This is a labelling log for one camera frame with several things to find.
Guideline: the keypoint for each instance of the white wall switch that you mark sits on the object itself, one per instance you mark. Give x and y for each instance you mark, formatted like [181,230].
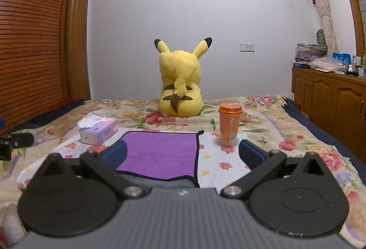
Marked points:
[247,47]

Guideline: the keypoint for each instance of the blue paper bag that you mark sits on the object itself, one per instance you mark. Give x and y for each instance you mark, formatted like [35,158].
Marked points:
[343,58]

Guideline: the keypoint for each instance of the white strawberry print cloth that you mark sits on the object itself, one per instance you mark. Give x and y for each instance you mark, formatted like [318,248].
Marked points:
[218,156]

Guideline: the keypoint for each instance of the grey towel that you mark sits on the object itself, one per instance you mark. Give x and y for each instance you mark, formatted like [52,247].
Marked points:
[163,182]

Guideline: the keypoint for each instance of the small white bottle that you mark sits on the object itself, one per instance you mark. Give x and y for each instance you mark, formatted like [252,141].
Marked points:
[350,69]

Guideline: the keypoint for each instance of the clutter on cabinet top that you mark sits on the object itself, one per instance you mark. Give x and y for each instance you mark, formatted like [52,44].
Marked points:
[307,54]

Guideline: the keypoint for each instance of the wooden cabinet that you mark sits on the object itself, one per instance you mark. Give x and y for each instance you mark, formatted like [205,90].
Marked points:
[328,100]

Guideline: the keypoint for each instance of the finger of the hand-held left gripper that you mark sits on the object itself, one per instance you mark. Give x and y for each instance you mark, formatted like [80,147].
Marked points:
[20,140]

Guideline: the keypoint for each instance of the white plastic bag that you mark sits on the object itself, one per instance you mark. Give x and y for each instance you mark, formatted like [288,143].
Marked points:
[326,64]

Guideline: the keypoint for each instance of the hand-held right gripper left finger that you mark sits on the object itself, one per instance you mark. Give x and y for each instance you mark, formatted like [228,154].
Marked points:
[114,153]

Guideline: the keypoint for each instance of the yellow plush toy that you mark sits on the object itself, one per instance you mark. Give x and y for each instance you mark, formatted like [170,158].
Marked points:
[180,80]

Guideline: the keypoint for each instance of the pink tissue box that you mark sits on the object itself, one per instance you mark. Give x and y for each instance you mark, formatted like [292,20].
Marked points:
[97,131]

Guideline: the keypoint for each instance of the wooden slatted wardrobe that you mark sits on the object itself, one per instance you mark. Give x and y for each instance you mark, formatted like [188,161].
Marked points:
[28,37]

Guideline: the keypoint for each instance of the purple towel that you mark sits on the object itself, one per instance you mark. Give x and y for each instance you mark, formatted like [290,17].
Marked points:
[160,151]

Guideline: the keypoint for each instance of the white cup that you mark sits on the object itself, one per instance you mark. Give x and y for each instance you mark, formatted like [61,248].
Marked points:
[362,72]

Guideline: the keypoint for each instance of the green bottle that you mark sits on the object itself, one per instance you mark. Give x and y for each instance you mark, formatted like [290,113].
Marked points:
[364,58]

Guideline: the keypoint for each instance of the wooden door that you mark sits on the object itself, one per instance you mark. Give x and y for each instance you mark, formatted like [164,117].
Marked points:
[78,37]

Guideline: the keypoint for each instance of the grey woven fan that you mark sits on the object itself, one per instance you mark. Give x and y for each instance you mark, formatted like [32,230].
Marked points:
[320,37]

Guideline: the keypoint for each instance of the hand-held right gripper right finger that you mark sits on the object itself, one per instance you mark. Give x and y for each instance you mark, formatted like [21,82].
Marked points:
[251,154]

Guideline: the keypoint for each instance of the orange plastic cup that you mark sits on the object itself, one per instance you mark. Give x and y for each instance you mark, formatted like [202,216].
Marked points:
[230,126]

